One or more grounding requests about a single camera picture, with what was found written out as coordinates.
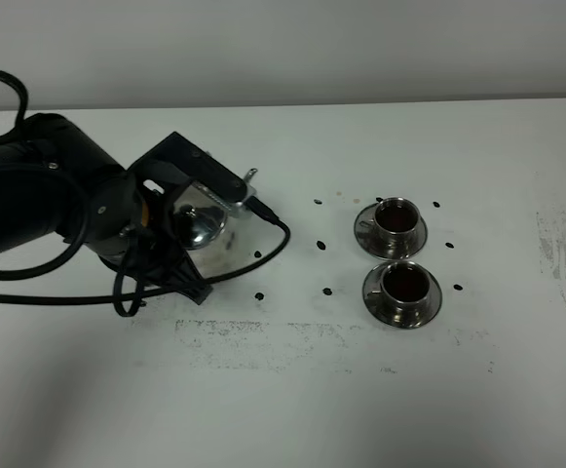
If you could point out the far stainless steel teacup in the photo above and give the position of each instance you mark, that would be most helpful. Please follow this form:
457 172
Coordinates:
387 219

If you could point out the near stainless steel saucer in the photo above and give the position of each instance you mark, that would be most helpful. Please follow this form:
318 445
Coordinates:
409 316

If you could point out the near stainless steel teacup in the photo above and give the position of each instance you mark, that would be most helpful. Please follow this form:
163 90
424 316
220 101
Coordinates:
397 283

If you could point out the stainless steel teacup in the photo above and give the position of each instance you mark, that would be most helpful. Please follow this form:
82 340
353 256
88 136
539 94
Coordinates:
387 219
397 283

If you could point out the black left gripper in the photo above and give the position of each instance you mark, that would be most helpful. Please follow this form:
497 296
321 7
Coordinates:
133 231

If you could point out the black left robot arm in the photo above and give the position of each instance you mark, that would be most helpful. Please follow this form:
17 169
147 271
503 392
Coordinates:
56 179

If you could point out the stainless steel teapot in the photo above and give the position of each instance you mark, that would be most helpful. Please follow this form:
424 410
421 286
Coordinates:
210 228

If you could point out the stainless steel saucer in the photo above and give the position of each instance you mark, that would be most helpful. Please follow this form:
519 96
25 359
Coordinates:
401 247
409 316

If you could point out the far stainless steel saucer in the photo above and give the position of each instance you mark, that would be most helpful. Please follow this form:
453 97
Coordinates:
401 247

